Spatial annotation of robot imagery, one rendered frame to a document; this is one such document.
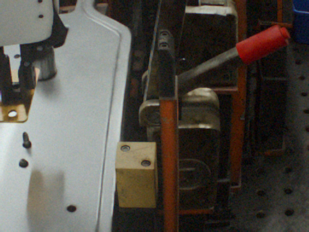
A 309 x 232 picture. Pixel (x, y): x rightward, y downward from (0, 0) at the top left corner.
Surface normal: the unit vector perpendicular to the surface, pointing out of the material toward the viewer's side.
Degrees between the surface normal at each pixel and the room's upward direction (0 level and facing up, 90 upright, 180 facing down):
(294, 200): 0
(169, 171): 90
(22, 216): 0
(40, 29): 93
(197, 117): 0
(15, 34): 96
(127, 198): 90
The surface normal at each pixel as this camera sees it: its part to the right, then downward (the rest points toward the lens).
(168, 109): -0.04, 0.65
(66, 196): -0.04, -0.76
